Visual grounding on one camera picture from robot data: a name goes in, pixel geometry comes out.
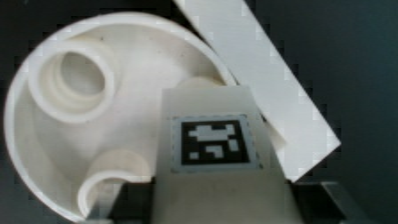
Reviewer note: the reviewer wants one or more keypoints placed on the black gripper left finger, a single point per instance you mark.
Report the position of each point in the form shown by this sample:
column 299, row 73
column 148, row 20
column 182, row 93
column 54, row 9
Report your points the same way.
column 123, row 204

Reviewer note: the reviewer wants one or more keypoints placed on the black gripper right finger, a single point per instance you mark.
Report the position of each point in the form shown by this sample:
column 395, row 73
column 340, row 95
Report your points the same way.
column 326, row 203

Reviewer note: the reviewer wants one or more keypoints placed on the white stool leg block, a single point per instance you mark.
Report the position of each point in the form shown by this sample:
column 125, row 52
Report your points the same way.
column 219, row 181

